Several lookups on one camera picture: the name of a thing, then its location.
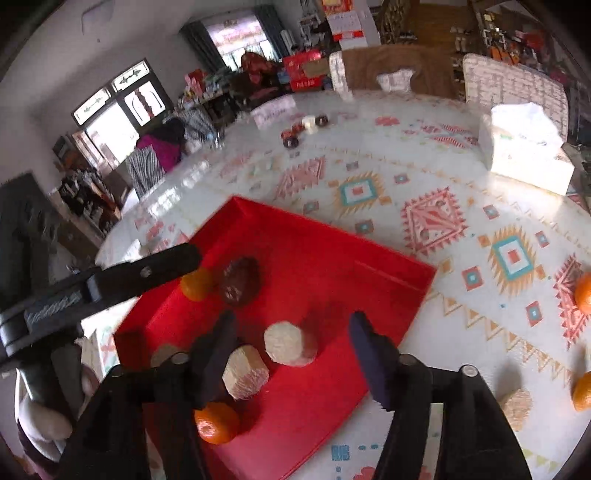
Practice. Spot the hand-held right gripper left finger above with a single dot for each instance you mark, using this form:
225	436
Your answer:
214	360

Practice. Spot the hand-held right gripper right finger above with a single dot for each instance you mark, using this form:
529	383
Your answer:
369	364

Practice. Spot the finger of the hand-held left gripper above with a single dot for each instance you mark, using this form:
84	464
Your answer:
147	271

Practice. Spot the corn cob piece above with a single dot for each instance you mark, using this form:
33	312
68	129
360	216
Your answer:
517	408
244	378
291	344

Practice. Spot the orange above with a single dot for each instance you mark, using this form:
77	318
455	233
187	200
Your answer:
583	392
197	284
583	293
217	422

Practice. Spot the large red date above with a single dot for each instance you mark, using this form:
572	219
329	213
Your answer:
238	279

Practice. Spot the person's left hand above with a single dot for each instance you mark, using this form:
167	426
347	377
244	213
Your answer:
41	422

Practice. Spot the shelf with goods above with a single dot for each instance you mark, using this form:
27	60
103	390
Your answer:
87	198

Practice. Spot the dark grey blurred object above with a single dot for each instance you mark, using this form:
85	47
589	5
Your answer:
23	221

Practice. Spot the striped cloth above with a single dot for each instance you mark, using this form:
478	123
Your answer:
145	168

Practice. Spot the decorated pane window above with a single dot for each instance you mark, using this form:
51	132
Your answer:
120	106

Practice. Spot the small dark red fruit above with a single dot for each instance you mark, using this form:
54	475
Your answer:
290	137

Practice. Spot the clear plastic bag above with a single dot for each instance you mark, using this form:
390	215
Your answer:
272	113

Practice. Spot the small white object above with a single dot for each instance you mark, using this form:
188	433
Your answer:
308	123

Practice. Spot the red patterned cloth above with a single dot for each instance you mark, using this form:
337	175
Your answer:
254	67

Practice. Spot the dark green curtain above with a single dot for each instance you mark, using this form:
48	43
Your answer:
272	27
203	44

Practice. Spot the red gift box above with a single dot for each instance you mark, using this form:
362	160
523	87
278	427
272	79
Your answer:
302	69

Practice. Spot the white tissue box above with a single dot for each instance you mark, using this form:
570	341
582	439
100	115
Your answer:
521	147

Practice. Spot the white cloth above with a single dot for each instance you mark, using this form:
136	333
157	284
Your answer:
395	81

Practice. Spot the brown covered chair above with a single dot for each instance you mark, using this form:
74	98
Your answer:
392	60

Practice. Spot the white patterned chair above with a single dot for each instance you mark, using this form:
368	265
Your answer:
512	83

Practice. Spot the red wall calendar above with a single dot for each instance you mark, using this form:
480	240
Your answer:
344	21

